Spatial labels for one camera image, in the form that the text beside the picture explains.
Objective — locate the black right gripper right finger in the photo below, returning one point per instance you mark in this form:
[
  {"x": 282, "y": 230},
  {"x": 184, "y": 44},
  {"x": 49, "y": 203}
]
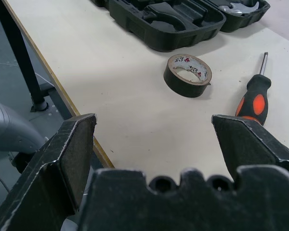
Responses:
[{"x": 253, "y": 144}]

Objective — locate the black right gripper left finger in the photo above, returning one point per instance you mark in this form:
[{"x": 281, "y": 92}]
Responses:
[{"x": 38, "y": 183}]

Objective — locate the black and orange screwdriver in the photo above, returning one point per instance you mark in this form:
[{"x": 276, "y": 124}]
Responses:
[{"x": 255, "y": 91}]

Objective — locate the black electrical tape roll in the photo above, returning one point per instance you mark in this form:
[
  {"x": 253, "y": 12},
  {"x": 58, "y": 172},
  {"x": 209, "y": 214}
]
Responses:
[{"x": 183, "y": 89}]

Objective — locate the black plastic case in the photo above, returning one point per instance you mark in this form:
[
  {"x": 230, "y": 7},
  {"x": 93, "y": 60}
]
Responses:
[{"x": 159, "y": 36}]

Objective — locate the silver robot body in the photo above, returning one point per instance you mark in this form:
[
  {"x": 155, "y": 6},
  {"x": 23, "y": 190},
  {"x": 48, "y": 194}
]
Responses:
[{"x": 9, "y": 130}]

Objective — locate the silver claw hammer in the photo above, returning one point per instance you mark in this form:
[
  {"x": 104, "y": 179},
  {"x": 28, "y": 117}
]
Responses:
[{"x": 240, "y": 8}]

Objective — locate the black metal table frame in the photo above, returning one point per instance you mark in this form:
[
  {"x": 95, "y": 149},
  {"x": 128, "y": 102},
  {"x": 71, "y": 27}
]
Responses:
[{"x": 21, "y": 60}]

